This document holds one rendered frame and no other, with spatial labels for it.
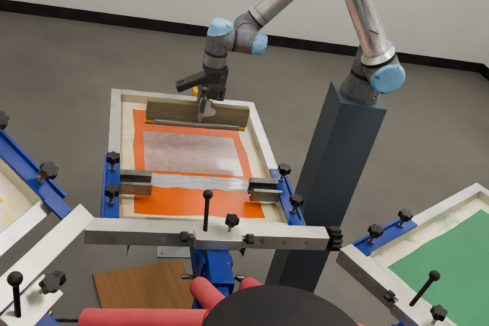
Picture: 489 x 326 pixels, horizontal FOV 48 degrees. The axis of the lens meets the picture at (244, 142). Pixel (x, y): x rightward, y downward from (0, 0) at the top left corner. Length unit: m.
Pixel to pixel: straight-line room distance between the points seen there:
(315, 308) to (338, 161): 1.20
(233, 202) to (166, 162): 0.29
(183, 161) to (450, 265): 0.94
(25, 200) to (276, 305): 0.69
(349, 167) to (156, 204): 0.83
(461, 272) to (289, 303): 0.96
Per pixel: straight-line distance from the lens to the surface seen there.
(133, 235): 1.49
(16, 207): 1.39
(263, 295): 1.01
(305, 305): 1.02
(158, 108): 1.87
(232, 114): 1.91
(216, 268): 1.42
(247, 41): 1.76
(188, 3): 5.36
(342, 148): 2.12
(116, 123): 2.00
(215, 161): 1.94
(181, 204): 1.72
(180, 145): 1.98
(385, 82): 1.89
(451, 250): 1.95
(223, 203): 1.76
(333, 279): 3.06
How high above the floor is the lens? 2.05
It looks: 32 degrees down
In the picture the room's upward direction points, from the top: 14 degrees clockwise
